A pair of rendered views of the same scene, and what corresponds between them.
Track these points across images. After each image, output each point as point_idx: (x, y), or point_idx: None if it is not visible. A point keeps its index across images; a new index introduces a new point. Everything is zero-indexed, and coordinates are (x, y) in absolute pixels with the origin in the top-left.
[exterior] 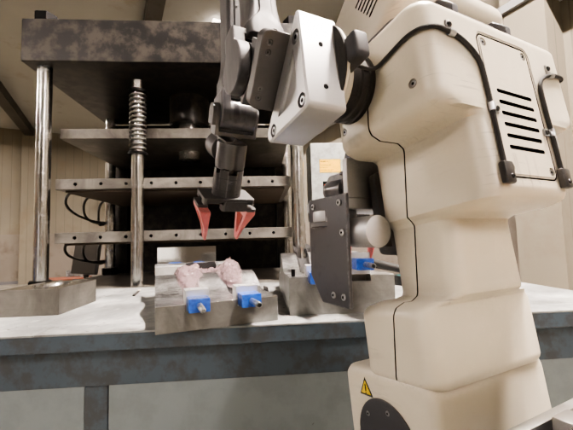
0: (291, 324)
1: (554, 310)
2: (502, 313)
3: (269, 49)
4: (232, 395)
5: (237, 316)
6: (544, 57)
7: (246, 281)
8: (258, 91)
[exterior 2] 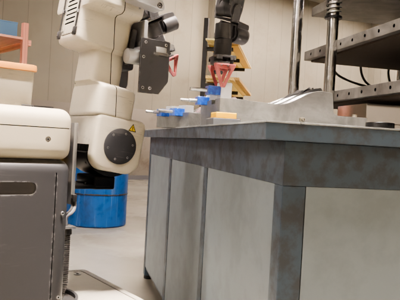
0: (180, 127)
1: (227, 123)
2: (89, 91)
3: None
4: (184, 172)
5: (175, 122)
6: None
7: None
8: None
